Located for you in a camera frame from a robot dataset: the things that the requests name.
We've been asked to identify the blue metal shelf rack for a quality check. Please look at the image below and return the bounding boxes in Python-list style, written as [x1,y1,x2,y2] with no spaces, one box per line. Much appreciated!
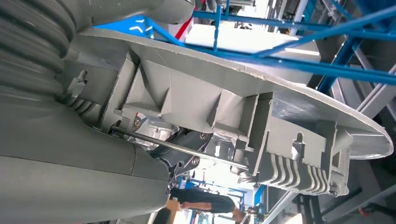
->
[92,0,396,95]

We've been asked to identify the person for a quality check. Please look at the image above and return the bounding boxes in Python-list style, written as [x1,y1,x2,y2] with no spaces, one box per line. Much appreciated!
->
[155,185,250,224]

